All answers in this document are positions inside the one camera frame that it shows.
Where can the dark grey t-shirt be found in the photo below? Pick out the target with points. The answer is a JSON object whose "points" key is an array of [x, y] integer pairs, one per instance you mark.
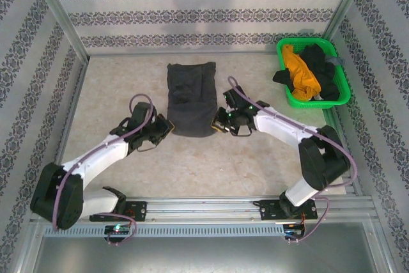
{"points": [[191, 100]]}

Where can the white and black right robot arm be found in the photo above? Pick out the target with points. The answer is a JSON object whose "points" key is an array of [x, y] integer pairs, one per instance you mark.
{"points": [[281, 124]]}

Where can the orange t-shirt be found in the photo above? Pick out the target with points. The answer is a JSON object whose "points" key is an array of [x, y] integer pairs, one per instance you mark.
{"points": [[302, 74]]}

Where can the black t-shirt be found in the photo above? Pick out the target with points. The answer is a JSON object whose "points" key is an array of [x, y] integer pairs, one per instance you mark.
{"points": [[322, 68]]}

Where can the left controller board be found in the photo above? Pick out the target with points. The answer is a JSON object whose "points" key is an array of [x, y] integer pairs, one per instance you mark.
{"points": [[117, 229]]}

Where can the controller board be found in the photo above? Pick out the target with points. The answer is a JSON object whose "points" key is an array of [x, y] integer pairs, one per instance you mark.
{"points": [[292, 229], [117, 229]]}

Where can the green plastic basket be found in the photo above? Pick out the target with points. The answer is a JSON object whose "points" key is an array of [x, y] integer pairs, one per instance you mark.
{"points": [[343, 76]]}

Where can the blue-grey t-shirt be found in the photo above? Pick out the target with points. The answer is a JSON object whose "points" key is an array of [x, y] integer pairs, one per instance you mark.
{"points": [[337, 61]]}

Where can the right controller board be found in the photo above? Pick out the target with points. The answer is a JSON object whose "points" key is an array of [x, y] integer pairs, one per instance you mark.
{"points": [[292, 229]]}

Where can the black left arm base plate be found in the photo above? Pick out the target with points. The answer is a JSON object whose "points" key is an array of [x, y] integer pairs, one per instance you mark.
{"points": [[137, 210]]}

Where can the aluminium mounting rail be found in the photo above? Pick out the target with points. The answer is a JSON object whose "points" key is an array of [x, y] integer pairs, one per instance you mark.
{"points": [[201, 207]]}

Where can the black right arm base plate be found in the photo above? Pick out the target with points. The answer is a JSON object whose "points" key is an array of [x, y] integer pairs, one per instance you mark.
{"points": [[271, 209]]}

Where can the aluminium frame post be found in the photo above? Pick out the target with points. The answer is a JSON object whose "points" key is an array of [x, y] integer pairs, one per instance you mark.
{"points": [[346, 1], [57, 11]]}

